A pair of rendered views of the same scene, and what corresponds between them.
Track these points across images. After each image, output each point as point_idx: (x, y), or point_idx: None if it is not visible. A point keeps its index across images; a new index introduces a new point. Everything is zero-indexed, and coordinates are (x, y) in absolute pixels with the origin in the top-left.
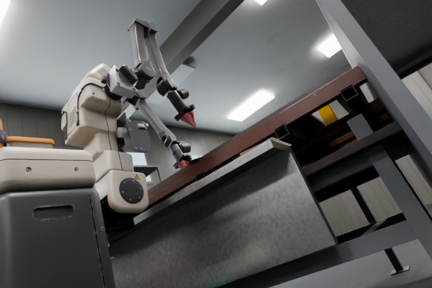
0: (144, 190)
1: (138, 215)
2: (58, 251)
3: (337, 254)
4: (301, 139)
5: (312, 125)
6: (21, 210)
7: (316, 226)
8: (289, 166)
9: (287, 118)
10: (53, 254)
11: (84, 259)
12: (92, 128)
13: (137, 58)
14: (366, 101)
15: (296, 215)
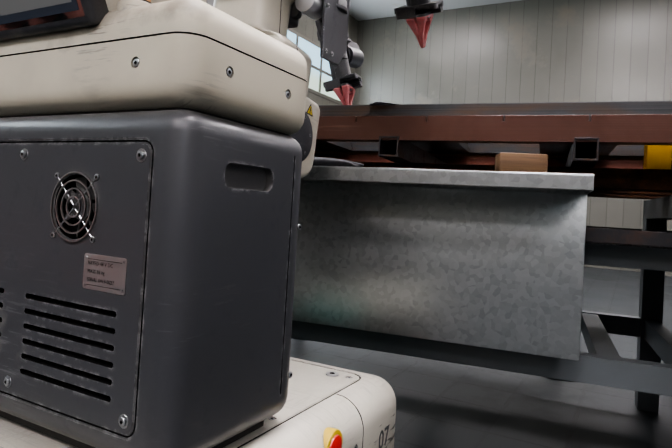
0: (313, 141)
1: None
2: (244, 256)
3: (557, 365)
4: (591, 167)
5: None
6: (211, 162)
7: (563, 324)
8: (572, 215)
9: (609, 131)
10: (238, 261)
11: (270, 278)
12: None
13: None
14: None
15: (539, 293)
